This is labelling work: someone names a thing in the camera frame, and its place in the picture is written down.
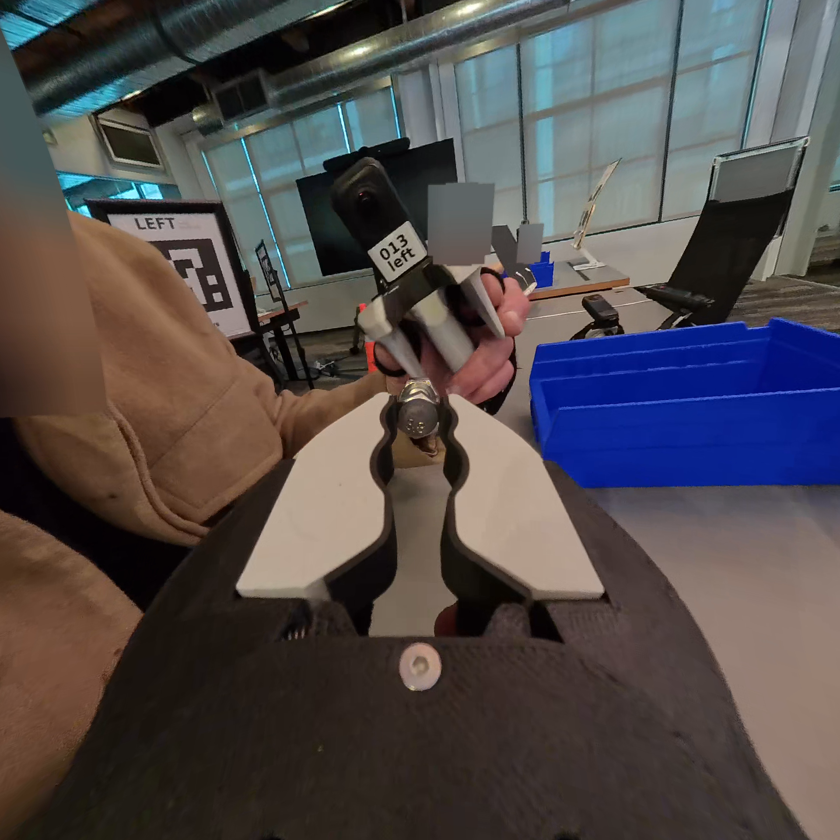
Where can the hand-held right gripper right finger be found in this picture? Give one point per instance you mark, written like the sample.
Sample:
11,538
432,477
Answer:
518,518

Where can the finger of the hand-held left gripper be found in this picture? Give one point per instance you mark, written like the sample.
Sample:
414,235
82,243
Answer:
384,328
482,295

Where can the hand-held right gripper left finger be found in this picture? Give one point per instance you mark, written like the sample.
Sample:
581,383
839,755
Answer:
321,518

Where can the steel hex nut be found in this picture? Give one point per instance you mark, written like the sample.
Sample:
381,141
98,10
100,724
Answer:
415,389

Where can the steel hex bolt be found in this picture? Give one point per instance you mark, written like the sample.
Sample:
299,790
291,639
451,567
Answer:
417,420

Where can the blue plastic bin with divider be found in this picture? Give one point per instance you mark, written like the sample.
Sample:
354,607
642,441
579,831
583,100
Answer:
656,446

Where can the wood top office desk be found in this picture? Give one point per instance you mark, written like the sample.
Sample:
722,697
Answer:
590,283

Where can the grey desk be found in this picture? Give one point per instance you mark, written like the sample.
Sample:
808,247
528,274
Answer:
722,590

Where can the person's left hand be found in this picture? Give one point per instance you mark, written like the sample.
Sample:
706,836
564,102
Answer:
492,367

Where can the orange safety cone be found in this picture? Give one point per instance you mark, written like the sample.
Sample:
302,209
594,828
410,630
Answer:
371,354

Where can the dark board document stand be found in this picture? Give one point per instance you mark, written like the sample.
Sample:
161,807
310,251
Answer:
505,246

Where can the large black monitor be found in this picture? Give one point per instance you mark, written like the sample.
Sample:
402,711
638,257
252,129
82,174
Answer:
315,223

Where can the white document stand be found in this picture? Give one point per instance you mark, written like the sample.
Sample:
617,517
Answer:
594,210

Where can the white air vent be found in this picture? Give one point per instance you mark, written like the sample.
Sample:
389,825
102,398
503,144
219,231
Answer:
239,95

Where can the person's tan coat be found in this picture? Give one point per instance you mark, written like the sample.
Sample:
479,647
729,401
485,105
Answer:
164,394

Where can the white printed tag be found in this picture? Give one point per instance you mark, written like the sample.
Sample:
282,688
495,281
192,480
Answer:
164,262

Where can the silver air duct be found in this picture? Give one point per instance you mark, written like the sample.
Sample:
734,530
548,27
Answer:
394,59

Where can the black wall screen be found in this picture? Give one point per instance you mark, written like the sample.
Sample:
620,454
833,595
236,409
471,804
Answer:
131,144

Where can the silver sign frame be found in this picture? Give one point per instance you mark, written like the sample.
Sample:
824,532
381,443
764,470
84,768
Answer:
761,167

